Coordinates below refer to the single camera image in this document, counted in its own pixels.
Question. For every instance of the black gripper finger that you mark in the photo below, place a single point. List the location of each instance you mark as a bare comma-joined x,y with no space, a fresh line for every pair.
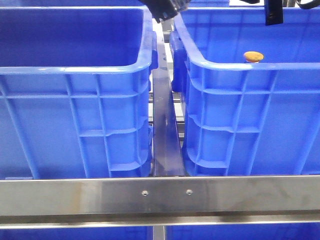
273,12

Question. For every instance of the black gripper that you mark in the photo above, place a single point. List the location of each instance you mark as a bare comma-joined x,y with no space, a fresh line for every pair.
163,10

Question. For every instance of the yellow push button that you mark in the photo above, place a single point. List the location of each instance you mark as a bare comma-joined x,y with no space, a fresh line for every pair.
253,56

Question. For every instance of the blue bin back centre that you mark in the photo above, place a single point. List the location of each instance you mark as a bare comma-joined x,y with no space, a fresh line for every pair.
209,3

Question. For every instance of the blue plastic bin right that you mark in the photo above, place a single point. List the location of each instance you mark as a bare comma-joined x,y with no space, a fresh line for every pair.
241,118

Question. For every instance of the blue plastic bin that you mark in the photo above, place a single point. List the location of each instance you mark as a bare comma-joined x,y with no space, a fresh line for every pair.
74,92
241,118

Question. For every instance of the blue plastic bin left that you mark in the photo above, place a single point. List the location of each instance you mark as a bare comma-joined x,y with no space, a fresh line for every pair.
74,92

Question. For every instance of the steel centre divider bar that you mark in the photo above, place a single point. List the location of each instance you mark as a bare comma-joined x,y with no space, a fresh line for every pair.
167,156

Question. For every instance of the blue bin back left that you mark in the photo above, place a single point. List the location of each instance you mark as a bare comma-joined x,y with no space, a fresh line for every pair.
70,3

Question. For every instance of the blue bin lower left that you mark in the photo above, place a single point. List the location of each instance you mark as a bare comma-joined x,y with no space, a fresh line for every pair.
99,233

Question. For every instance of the blue bin lower right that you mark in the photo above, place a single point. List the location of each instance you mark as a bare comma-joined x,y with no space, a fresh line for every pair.
275,231

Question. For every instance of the steel front shelf rail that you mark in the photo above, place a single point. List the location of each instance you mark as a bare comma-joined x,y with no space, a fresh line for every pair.
155,201

